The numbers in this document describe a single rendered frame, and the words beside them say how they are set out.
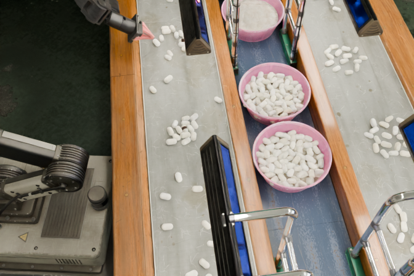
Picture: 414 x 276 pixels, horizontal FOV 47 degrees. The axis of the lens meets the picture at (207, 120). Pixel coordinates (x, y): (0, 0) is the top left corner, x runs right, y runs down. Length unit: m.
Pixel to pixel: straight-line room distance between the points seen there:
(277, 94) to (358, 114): 0.30
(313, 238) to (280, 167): 0.25
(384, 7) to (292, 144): 0.80
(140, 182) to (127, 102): 0.34
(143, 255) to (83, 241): 0.42
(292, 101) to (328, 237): 0.52
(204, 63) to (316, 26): 0.51
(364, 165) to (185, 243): 0.66
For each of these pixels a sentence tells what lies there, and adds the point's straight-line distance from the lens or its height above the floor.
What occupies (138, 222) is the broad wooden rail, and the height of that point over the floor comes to 0.76.
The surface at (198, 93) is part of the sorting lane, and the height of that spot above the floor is 0.74.
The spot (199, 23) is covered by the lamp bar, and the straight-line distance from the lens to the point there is 1.55.
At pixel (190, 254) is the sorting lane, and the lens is 1.51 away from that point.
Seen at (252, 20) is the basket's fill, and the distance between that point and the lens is 2.10.
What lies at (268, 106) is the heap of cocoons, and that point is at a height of 0.74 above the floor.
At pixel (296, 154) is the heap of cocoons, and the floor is 0.73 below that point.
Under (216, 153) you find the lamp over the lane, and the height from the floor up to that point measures 1.11.
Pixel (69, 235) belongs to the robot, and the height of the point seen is 0.48.
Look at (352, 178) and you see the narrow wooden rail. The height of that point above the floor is 0.76.
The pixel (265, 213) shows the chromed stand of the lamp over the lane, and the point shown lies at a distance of 1.14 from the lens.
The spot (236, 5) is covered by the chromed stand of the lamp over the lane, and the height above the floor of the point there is 1.03.
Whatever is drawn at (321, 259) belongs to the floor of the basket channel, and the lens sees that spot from 1.60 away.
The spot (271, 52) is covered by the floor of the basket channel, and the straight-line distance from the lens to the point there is 2.05.
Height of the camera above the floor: 2.16
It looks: 55 degrees down
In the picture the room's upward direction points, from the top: 2 degrees counter-clockwise
